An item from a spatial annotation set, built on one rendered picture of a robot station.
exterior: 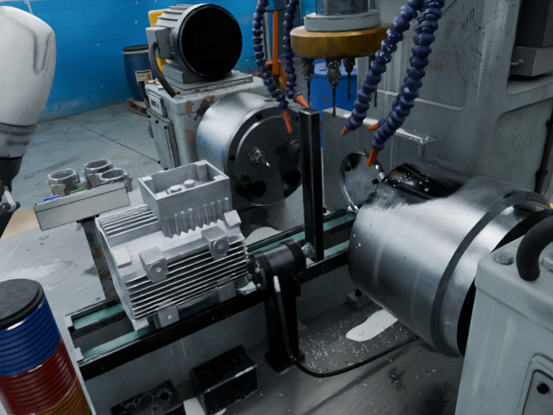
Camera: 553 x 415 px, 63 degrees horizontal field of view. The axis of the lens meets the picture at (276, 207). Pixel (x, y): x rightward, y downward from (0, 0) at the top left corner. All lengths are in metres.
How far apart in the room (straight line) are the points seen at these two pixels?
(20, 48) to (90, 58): 5.68
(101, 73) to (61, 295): 5.44
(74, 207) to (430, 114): 0.72
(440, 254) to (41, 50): 0.61
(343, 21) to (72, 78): 5.71
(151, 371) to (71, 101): 5.70
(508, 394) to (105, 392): 0.58
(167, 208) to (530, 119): 0.72
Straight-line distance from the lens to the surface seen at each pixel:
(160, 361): 0.82
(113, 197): 0.96
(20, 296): 0.41
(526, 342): 0.51
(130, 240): 0.72
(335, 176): 1.05
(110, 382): 0.81
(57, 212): 0.95
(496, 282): 0.49
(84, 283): 1.19
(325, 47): 0.77
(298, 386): 0.83
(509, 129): 0.99
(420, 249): 0.60
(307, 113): 0.65
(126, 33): 6.60
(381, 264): 0.64
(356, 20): 0.79
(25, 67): 0.75
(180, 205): 0.70
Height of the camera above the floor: 1.43
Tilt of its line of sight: 28 degrees down
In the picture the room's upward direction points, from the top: 5 degrees counter-clockwise
